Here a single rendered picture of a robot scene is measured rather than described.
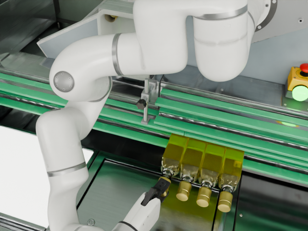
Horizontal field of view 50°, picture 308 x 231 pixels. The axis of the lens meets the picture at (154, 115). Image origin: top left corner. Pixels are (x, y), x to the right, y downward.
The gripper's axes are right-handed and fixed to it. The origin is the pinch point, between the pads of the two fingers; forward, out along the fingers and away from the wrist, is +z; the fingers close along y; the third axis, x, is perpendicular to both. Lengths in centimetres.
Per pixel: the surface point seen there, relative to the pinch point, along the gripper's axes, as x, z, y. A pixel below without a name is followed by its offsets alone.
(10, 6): 111, 44, 7
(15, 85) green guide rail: 65, 7, 3
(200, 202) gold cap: -10.8, 2.7, -0.2
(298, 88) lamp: -20.8, 38.3, 20.9
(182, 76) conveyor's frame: 12.3, 31.1, 15.2
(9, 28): 109, 40, -3
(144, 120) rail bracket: 16.6, 16.3, 5.0
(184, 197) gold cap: -6.4, 1.6, 0.1
